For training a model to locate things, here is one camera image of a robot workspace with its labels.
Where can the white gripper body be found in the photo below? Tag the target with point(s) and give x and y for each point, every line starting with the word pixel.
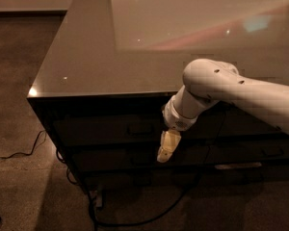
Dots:
pixel 177 119

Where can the dark cabinet with glossy top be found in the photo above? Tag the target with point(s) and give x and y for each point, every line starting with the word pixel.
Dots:
pixel 127 57

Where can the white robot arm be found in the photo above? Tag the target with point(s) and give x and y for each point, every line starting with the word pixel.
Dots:
pixel 207 82

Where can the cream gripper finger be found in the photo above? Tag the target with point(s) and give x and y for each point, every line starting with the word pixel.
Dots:
pixel 169 141

